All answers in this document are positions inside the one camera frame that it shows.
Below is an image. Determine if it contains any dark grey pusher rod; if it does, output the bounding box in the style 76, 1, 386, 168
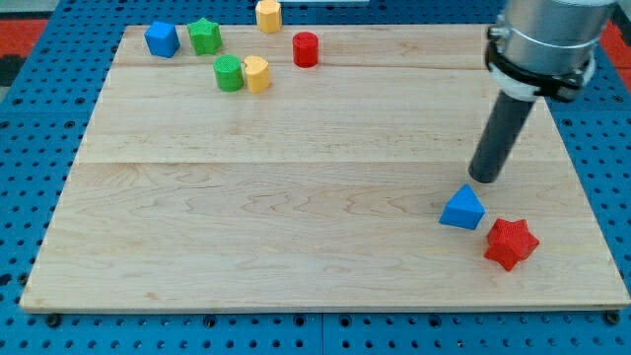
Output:
468, 91, 534, 183

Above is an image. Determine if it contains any red cylinder block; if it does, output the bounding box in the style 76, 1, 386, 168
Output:
292, 32, 318, 68

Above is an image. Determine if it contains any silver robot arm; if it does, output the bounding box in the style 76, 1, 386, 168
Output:
468, 0, 617, 183

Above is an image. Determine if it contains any blue triangle block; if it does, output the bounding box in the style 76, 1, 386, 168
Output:
439, 184, 486, 230

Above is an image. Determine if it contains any red star block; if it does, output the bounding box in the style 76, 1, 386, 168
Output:
484, 218, 539, 271

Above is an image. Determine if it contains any wooden board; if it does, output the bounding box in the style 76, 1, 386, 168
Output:
20, 25, 630, 314

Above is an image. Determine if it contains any yellow heart block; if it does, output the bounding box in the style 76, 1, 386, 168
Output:
244, 55, 271, 94

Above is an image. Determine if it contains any yellow hexagon block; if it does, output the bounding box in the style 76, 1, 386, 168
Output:
254, 0, 282, 34

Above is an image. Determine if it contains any green cylinder block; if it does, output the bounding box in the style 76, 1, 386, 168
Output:
213, 54, 245, 92

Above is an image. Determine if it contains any green star block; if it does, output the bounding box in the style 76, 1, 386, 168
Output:
186, 18, 223, 55

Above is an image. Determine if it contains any blue cube block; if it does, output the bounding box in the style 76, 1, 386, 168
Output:
144, 22, 180, 58

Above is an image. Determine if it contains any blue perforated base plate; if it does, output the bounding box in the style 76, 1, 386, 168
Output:
1, 0, 630, 354

